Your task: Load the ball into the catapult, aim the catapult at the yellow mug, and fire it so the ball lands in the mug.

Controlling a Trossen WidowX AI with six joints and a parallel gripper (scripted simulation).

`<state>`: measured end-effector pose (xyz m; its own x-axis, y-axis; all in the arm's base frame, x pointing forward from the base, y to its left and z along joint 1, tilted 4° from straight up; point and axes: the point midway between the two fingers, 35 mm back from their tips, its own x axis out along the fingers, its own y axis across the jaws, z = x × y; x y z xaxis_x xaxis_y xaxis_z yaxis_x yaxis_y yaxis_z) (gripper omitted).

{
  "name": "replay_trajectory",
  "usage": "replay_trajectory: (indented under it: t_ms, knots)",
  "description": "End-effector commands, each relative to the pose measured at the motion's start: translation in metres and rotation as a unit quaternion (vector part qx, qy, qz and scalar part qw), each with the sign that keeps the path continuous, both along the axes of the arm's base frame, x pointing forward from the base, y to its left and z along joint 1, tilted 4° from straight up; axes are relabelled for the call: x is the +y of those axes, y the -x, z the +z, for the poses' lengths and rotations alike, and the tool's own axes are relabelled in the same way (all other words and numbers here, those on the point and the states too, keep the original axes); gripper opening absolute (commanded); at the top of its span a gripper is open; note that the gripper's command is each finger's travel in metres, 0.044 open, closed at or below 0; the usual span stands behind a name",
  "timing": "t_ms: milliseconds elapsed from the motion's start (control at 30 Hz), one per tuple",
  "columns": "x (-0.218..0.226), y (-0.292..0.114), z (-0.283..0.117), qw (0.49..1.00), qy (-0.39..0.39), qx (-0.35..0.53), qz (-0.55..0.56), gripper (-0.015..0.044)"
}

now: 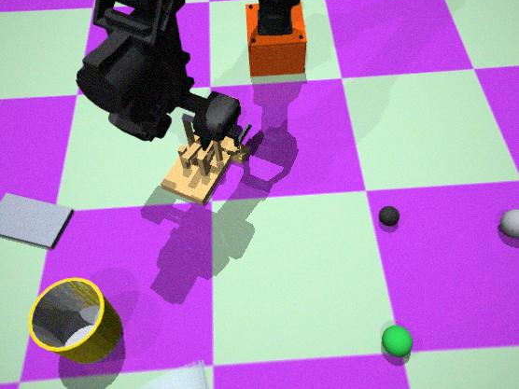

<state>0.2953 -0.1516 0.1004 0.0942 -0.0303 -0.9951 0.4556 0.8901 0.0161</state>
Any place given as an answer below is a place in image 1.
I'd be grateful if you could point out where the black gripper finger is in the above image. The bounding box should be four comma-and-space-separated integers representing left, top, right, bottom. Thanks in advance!
193, 132, 213, 151

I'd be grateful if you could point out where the green ball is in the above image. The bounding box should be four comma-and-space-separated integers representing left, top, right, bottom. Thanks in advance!
382, 325, 413, 357

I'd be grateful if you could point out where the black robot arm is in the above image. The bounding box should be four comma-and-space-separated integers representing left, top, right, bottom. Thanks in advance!
76, 0, 300, 142

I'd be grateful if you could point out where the yellow mug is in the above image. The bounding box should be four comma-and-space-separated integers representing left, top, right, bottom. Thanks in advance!
28, 278, 122, 364

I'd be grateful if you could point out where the grey ball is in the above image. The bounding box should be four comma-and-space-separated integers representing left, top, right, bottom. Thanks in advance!
499, 209, 519, 238

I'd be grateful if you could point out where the black ball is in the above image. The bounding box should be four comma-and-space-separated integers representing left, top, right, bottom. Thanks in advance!
378, 206, 400, 226

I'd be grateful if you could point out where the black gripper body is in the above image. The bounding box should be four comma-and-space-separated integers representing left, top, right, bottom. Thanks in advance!
147, 50, 241, 142

